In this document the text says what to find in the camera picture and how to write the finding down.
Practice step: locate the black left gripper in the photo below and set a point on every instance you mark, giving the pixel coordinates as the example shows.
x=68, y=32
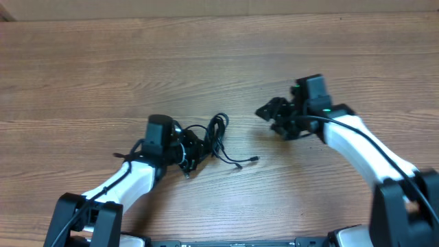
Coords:
x=197, y=151

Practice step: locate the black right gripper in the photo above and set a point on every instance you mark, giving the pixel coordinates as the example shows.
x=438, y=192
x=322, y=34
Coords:
x=274, y=110

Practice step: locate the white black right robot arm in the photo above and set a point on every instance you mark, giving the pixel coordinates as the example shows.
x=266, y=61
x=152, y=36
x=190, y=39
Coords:
x=405, y=199

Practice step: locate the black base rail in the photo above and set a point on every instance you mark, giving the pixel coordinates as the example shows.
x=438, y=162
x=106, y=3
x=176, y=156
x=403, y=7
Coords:
x=240, y=243

